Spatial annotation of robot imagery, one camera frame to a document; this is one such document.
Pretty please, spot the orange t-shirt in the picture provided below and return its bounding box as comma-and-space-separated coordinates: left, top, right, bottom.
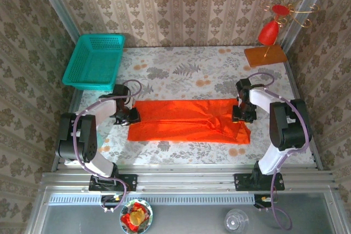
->
127, 98, 252, 145

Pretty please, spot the teal plastic basket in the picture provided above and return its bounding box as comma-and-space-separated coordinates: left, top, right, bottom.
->
61, 33, 126, 92

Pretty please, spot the floral tablecloth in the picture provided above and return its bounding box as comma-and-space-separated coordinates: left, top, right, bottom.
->
64, 45, 315, 167

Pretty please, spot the patterned bowl with snacks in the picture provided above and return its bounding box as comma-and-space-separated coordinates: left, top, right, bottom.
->
119, 198, 154, 234

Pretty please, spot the clear glass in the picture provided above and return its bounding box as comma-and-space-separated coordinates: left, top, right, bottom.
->
224, 208, 250, 234

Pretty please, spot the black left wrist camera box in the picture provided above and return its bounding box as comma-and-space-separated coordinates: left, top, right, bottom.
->
112, 83, 131, 100

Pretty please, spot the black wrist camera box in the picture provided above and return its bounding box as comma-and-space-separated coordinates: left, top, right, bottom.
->
235, 78, 252, 93
112, 83, 131, 100

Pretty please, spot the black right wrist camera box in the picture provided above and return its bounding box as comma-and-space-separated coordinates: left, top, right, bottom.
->
235, 78, 252, 93

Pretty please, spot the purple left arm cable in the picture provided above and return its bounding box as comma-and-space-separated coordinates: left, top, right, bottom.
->
72, 79, 143, 214

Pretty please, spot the wire stand with wooden base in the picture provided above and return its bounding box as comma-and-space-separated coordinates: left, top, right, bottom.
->
243, 0, 320, 68

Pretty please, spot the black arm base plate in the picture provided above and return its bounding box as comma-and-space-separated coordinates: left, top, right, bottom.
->
234, 172, 286, 192
88, 173, 138, 192

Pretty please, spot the aluminium rail frame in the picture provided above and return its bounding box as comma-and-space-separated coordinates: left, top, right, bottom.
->
40, 163, 336, 191

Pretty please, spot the grey slotted cable duct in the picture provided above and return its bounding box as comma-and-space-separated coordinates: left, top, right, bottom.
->
48, 193, 256, 206

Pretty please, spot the aluminium frame post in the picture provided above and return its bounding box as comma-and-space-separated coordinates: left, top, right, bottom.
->
31, 0, 81, 44
280, 0, 335, 52

